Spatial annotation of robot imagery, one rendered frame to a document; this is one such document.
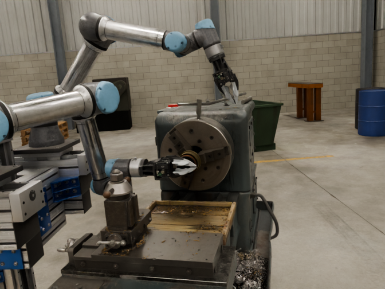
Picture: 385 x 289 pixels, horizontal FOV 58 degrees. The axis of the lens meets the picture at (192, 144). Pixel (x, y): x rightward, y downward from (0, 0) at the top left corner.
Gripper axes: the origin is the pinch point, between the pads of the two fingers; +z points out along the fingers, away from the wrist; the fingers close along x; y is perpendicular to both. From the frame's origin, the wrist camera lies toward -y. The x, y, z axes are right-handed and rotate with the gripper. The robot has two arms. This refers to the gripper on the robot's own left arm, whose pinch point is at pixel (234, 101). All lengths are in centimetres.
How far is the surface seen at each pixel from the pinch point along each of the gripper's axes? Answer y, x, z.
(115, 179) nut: 67, -28, 5
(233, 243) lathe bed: 13, -21, 56
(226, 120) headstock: -7.9, -8.2, 7.1
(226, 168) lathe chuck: 7.9, -13.0, 25.0
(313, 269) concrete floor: -91, -5, 136
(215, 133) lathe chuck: 7.9, -11.4, 9.5
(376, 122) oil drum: -587, 155, 162
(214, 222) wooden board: 31, -19, 38
